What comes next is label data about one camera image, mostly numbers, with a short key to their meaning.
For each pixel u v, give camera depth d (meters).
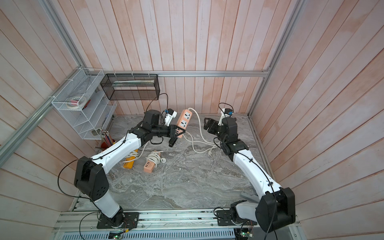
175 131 0.73
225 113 0.67
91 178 0.44
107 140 0.88
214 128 0.70
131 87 1.04
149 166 0.84
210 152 0.96
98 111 0.90
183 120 0.78
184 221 0.75
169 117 0.74
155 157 0.90
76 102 0.73
